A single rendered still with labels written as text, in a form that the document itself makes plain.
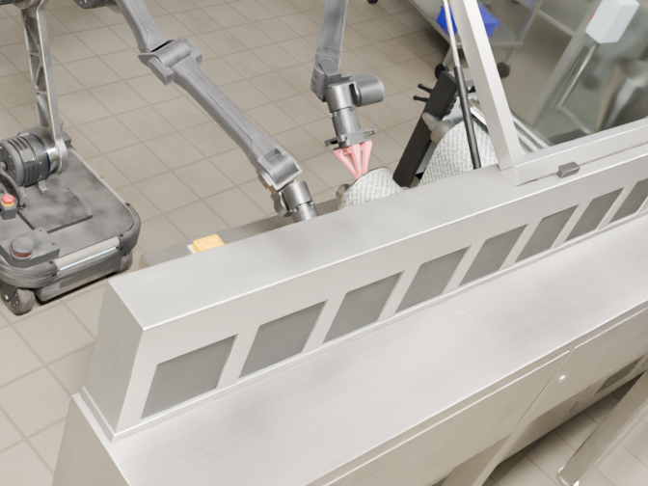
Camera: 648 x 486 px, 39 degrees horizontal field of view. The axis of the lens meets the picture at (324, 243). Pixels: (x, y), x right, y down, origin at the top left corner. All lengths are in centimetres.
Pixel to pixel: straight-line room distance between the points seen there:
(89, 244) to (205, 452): 200
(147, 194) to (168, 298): 271
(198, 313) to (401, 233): 34
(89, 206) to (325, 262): 217
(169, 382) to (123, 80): 328
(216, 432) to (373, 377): 27
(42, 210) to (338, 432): 208
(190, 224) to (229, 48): 140
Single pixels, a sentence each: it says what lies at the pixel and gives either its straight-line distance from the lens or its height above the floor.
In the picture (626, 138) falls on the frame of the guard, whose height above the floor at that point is 167.
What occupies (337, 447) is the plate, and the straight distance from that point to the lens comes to 126.
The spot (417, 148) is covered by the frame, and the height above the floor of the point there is 124.
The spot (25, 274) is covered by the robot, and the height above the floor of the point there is 22.
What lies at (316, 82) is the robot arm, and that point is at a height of 138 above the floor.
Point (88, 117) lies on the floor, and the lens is 408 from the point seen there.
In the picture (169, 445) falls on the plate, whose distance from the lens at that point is 119.
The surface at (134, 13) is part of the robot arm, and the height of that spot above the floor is 130.
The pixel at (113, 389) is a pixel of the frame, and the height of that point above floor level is 152.
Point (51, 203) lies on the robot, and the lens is 323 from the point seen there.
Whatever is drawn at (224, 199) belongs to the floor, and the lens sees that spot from 383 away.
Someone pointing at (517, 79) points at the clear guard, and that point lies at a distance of 154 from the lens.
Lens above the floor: 241
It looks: 39 degrees down
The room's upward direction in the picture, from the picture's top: 23 degrees clockwise
